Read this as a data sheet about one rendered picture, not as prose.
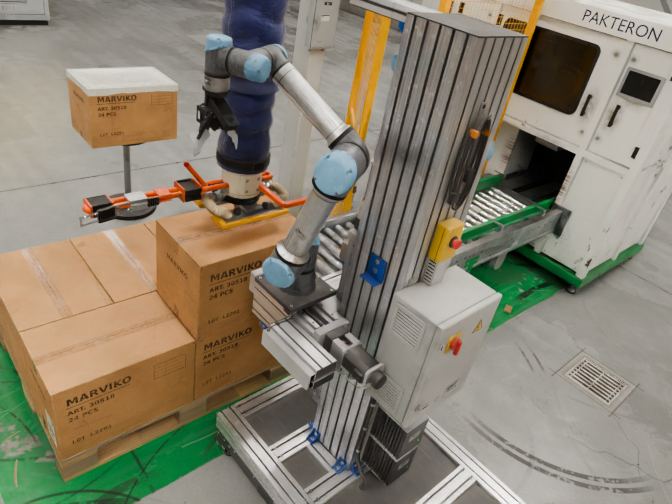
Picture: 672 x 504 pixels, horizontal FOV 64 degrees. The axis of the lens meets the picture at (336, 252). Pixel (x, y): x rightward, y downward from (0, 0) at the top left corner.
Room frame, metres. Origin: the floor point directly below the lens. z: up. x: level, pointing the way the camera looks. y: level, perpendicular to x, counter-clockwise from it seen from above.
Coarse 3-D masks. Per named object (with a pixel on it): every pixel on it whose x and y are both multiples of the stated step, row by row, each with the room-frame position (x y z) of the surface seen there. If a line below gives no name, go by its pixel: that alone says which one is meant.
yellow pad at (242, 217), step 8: (240, 208) 2.02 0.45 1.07; (264, 208) 2.04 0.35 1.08; (272, 208) 2.07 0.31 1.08; (280, 208) 2.08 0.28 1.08; (216, 216) 1.91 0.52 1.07; (232, 216) 1.93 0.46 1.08; (240, 216) 1.94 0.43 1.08; (248, 216) 1.96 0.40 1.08; (256, 216) 1.98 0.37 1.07; (264, 216) 2.00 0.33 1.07; (272, 216) 2.03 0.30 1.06; (224, 224) 1.86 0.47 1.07; (232, 224) 1.88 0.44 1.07; (240, 224) 1.91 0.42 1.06
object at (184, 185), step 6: (180, 180) 1.91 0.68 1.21; (186, 180) 1.93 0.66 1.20; (192, 180) 1.93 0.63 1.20; (174, 186) 1.88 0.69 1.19; (180, 186) 1.85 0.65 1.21; (186, 186) 1.88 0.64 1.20; (192, 186) 1.89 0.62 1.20; (198, 186) 1.90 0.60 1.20; (186, 192) 1.83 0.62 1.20; (192, 192) 1.85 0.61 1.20; (198, 192) 1.87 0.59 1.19; (180, 198) 1.85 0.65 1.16; (186, 198) 1.83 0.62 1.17; (192, 198) 1.85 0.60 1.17; (198, 198) 1.87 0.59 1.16
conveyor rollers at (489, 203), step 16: (480, 192) 3.94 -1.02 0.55; (496, 192) 4.04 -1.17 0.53; (480, 208) 3.70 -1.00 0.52; (496, 208) 3.72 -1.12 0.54; (512, 208) 3.82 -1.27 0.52; (352, 224) 3.01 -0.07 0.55; (512, 224) 3.51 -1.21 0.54; (320, 240) 2.77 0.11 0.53; (336, 240) 2.80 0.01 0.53; (320, 256) 2.63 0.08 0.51; (336, 256) 2.67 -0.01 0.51
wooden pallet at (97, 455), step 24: (0, 336) 1.92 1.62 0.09; (24, 384) 1.62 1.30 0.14; (240, 384) 1.99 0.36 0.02; (264, 384) 2.03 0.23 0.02; (192, 408) 1.71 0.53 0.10; (216, 408) 1.81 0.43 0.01; (144, 432) 1.58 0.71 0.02; (168, 432) 1.62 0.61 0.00; (72, 456) 1.31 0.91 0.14; (96, 456) 1.38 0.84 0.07
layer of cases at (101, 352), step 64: (0, 256) 2.00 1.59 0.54; (64, 256) 2.10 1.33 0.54; (128, 256) 2.21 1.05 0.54; (0, 320) 1.85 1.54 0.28; (64, 320) 1.67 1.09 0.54; (128, 320) 1.75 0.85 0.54; (256, 320) 1.95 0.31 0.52; (64, 384) 1.34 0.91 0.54; (128, 384) 1.49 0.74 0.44; (192, 384) 1.71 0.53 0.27; (64, 448) 1.30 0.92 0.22
